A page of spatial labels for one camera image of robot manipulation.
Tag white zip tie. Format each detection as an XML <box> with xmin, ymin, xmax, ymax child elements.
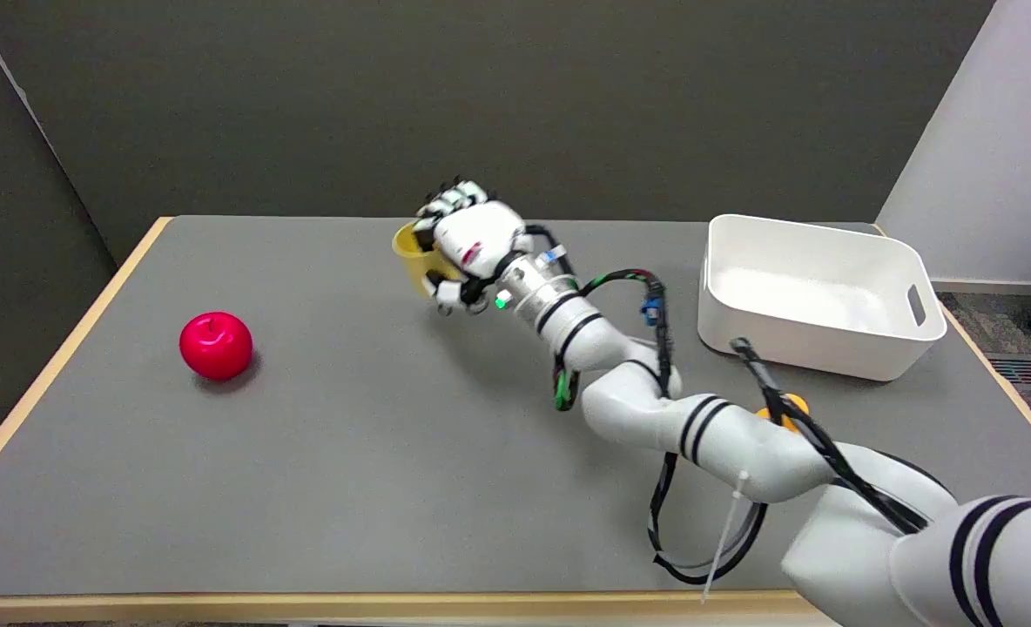
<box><xmin>701</xmin><ymin>471</ymin><xmax>751</xmax><ymax>604</ymax></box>

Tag orange round object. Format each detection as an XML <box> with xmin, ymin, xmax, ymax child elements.
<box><xmin>758</xmin><ymin>393</ymin><xmax>811</xmax><ymax>434</ymax></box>

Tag red apple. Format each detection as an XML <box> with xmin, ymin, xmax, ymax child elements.
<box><xmin>179</xmin><ymin>312</ymin><xmax>254</xmax><ymax>381</ymax></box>

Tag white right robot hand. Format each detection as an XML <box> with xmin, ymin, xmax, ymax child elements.
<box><xmin>414</xmin><ymin>179</ymin><xmax>536</xmax><ymax>316</ymax></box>

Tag white plastic box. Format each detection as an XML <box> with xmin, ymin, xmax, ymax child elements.
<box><xmin>697</xmin><ymin>213</ymin><xmax>948</xmax><ymax>382</ymax></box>

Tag floor vent grille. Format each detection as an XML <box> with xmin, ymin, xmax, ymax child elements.
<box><xmin>987</xmin><ymin>353</ymin><xmax>1031</xmax><ymax>392</ymax></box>

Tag yellow cup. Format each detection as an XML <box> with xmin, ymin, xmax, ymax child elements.
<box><xmin>392</xmin><ymin>221</ymin><xmax>462</xmax><ymax>297</ymax></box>

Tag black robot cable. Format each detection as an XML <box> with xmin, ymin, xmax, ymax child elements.
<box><xmin>553</xmin><ymin>269</ymin><xmax>769</xmax><ymax>585</ymax></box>

